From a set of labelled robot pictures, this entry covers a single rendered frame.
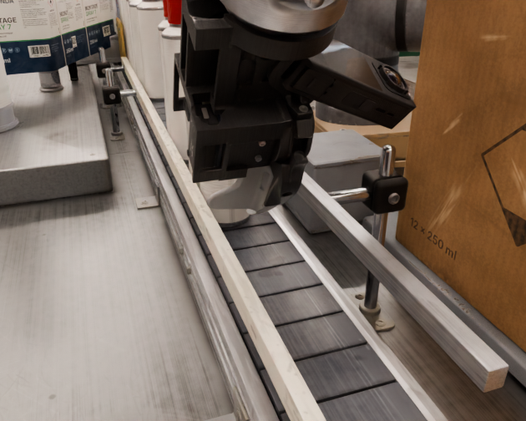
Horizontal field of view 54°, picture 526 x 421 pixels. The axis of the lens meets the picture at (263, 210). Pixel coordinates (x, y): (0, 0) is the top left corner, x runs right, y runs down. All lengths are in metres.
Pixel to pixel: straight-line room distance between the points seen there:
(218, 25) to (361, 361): 0.24
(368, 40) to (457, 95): 0.38
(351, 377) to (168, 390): 0.15
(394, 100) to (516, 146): 0.10
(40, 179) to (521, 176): 0.57
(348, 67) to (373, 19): 0.47
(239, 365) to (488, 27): 0.31
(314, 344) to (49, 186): 0.47
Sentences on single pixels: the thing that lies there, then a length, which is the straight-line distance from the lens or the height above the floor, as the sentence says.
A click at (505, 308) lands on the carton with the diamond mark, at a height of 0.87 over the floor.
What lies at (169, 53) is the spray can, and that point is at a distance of 0.66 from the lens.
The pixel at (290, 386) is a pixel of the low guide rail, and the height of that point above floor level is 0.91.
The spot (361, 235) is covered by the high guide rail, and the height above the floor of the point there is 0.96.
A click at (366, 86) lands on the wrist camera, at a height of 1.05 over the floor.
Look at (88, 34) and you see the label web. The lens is 1.24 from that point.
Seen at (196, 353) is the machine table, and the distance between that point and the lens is 0.45.
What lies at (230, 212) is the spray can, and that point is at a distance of 0.52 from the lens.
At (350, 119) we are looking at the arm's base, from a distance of 0.83.
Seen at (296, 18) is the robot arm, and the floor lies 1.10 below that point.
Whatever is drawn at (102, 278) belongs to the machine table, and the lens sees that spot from 0.56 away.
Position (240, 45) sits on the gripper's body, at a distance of 0.29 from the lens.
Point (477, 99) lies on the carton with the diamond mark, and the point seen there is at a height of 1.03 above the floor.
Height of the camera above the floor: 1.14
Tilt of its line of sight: 27 degrees down
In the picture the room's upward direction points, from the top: straight up
